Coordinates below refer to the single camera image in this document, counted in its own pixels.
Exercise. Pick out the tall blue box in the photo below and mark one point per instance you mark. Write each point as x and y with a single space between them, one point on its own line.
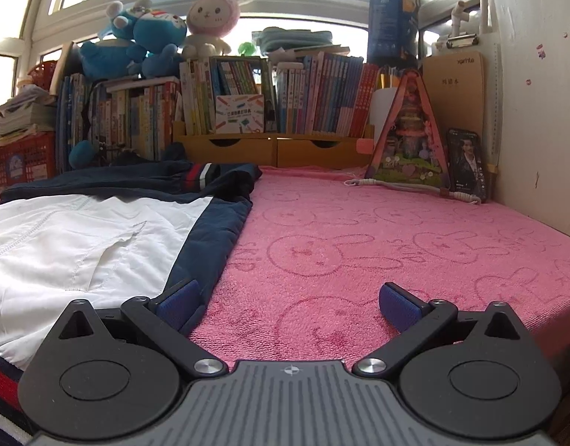
387 23

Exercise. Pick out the triangular pink toy house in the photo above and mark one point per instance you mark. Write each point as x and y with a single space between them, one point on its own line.
405 158

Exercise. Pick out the blue plush ball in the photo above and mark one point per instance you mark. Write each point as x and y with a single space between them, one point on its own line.
83 154

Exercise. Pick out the navy and white jacket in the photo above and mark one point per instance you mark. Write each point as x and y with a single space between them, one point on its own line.
57 241

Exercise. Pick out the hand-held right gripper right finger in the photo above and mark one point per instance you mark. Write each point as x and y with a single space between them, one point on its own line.
399 306

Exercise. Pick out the miniature black bicycle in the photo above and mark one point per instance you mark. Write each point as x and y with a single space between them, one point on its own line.
106 151

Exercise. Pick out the white box with coloured stripes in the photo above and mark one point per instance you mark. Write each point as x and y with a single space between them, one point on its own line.
238 116

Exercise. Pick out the stack of papers and workbooks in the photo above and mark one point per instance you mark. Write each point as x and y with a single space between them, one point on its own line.
25 116

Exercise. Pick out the row of paperback books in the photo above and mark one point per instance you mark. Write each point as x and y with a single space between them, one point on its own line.
322 97

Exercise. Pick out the phone with photo screen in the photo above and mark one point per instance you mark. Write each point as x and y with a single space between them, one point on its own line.
468 162

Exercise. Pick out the white window frame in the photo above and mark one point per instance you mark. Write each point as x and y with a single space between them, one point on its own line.
313 4

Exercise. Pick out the pink-hooded rabbit plush toy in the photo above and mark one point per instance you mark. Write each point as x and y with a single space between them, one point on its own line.
210 14

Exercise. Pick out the red plastic basket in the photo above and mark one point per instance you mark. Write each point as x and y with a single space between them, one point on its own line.
41 74

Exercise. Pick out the wooden organizer with drawers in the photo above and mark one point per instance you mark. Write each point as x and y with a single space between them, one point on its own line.
248 151

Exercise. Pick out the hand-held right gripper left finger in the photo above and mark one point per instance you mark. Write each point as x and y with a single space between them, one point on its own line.
178 304

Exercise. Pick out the blue cat plush toy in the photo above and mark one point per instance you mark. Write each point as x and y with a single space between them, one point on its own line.
157 25

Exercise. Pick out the small pink box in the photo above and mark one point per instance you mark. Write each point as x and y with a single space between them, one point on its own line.
365 145

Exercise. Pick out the folded teal cloth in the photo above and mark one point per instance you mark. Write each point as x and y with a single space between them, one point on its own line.
294 37

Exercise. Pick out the pink rabbit-pattern blanket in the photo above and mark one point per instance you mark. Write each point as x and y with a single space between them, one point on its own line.
359 241

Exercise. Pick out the small green plush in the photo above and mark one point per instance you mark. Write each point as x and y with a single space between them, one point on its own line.
247 49

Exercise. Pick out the blue plush toy white ears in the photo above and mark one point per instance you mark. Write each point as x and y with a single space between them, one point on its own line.
104 58

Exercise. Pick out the brown clipboard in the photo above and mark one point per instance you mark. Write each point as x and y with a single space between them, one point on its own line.
457 93

